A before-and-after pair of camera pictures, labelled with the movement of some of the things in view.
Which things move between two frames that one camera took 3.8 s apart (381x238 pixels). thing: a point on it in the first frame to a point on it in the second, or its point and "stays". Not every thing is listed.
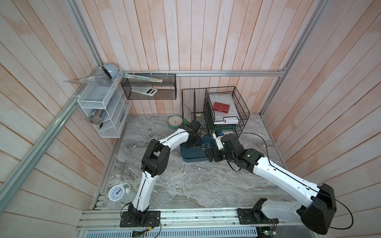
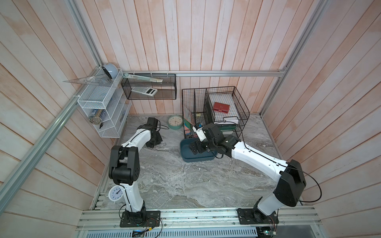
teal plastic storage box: (197, 153) stays
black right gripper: (216, 152) to (199, 144)
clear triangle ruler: (100, 80) stays
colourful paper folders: (188, 116) stays
